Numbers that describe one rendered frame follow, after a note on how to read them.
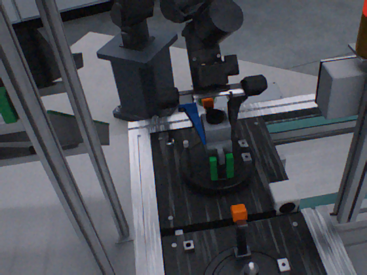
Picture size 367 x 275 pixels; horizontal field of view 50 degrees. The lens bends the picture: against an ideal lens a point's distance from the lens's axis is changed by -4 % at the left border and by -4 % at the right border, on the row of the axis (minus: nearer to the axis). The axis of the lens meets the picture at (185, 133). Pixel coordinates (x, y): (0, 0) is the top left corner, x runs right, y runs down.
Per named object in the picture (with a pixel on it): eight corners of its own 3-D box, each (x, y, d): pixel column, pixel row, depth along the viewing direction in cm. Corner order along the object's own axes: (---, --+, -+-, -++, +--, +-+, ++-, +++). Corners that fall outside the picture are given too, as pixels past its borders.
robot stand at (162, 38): (141, 86, 116) (129, 24, 103) (185, 97, 110) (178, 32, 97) (112, 116, 107) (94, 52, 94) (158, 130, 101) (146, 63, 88)
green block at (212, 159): (210, 175, 72) (208, 156, 68) (217, 175, 72) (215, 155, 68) (211, 181, 71) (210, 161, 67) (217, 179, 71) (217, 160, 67)
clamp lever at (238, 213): (234, 247, 60) (229, 205, 57) (247, 245, 60) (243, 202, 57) (238, 262, 56) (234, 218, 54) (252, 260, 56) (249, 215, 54)
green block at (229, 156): (225, 173, 72) (225, 153, 68) (232, 172, 72) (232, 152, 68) (227, 178, 71) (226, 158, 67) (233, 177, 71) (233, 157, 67)
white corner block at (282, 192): (266, 196, 72) (267, 182, 69) (290, 192, 72) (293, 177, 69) (273, 217, 68) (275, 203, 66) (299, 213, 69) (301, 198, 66)
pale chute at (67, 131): (48, 147, 82) (48, 126, 82) (110, 145, 80) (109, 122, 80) (-37, 146, 54) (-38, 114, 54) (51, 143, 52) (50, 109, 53)
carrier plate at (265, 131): (151, 141, 86) (149, 133, 84) (262, 123, 86) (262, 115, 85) (161, 236, 68) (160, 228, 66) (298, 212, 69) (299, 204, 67)
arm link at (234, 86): (151, 65, 72) (149, 55, 66) (253, 50, 72) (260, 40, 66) (157, 110, 71) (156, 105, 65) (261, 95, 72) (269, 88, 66)
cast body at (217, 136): (200, 133, 74) (198, 104, 69) (224, 130, 74) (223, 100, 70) (209, 167, 68) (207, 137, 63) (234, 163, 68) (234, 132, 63)
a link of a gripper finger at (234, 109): (222, 103, 71) (227, 97, 65) (242, 99, 72) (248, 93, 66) (229, 141, 71) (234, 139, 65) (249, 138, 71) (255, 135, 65)
